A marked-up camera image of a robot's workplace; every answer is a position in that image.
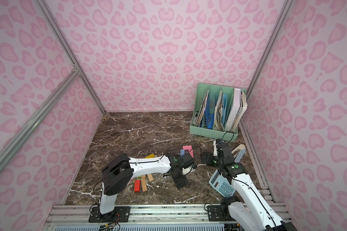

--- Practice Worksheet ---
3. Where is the pink block top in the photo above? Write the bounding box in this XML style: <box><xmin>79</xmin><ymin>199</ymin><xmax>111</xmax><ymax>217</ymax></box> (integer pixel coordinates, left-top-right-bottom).
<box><xmin>182</xmin><ymin>145</ymin><xmax>192</xmax><ymax>151</ymax></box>

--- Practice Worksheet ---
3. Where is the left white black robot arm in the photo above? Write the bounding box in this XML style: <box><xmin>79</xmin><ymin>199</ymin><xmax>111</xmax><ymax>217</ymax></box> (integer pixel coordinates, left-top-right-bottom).
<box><xmin>98</xmin><ymin>153</ymin><xmax>197</xmax><ymax>215</ymax></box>

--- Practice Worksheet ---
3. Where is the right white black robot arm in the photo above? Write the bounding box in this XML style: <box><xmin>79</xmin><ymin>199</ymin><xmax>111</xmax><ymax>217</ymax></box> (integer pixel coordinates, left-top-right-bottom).
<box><xmin>201</xmin><ymin>139</ymin><xmax>296</xmax><ymax>231</ymax></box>

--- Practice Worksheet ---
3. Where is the beige blue stapler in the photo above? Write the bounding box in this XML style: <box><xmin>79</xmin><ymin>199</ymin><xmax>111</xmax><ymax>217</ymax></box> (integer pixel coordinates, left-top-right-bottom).
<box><xmin>231</xmin><ymin>144</ymin><xmax>246</xmax><ymax>162</ymax></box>

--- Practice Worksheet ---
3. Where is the light blue calculator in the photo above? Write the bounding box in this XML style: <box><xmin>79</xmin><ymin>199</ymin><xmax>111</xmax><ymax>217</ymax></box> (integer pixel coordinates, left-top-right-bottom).
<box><xmin>209</xmin><ymin>170</ymin><xmax>236</xmax><ymax>197</ymax></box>

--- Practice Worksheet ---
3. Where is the wooden block tilted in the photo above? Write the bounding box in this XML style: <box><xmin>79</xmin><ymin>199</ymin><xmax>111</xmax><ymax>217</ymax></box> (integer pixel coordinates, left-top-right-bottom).
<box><xmin>147</xmin><ymin>174</ymin><xmax>153</xmax><ymax>182</ymax></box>

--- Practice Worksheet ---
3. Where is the wooden block bottom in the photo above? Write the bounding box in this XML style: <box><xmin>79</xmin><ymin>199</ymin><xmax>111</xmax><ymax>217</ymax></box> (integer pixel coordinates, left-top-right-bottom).
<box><xmin>141</xmin><ymin>178</ymin><xmax>147</xmax><ymax>192</ymax></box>

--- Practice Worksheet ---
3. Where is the blue mesh folder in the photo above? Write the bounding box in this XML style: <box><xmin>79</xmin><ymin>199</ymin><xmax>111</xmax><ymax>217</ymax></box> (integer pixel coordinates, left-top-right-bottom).
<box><xmin>202</xmin><ymin>96</ymin><xmax>214</xmax><ymax>129</ymax></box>

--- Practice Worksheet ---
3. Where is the red block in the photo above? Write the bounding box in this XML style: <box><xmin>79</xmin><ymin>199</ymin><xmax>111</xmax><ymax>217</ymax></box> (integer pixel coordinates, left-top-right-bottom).
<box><xmin>134</xmin><ymin>180</ymin><xmax>141</xmax><ymax>192</ymax></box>

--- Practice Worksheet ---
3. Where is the green desktop file organizer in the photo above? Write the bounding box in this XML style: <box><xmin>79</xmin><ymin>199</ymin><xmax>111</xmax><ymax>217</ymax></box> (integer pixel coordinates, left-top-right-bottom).
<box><xmin>190</xmin><ymin>83</ymin><xmax>248</xmax><ymax>142</ymax></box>

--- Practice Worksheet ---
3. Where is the white binder folder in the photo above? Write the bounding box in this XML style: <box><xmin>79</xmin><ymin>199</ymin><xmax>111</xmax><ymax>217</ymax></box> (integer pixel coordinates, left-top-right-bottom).
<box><xmin>225</xmin><ymin>88</ymin><xmax>242</xmax><ymax>131</ymax></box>

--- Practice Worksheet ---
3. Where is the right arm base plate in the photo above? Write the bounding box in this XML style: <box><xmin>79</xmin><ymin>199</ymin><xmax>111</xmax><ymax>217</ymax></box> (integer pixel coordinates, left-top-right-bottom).
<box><xmin>204</xmin><ymin>205</ymin><xmax>235</xmax><ymax>221</ymax></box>

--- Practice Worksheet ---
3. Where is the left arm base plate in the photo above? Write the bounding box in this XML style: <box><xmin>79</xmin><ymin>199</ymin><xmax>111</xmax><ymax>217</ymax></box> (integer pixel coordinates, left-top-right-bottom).
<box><xmin>88</xmin><ymin>206</ymin><xmax>131</xmax><ymax>223</ymax></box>

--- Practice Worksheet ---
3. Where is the aluminium mounting rail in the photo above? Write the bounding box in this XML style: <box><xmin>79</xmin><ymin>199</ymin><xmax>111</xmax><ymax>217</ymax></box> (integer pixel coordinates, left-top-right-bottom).
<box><xmin>44</xmin><ymin>204</ymin><xmax>236</xmax><ymax>228</ymax></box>

